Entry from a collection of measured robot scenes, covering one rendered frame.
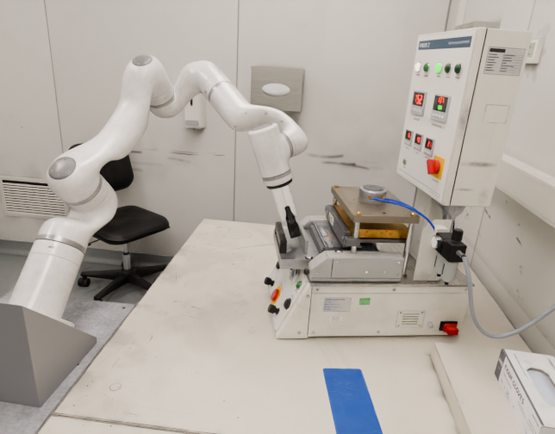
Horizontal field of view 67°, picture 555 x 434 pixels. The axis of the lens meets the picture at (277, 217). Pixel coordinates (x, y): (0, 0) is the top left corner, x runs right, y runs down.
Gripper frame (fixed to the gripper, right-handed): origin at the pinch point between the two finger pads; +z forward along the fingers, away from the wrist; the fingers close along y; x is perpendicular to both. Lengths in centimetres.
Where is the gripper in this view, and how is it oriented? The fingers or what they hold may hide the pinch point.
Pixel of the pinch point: (294, 230)
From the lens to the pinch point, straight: 122.8
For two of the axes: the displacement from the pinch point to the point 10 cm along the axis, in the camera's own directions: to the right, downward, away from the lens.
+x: 9.5, -3.0, -0.1
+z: 2.8, 8.9, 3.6
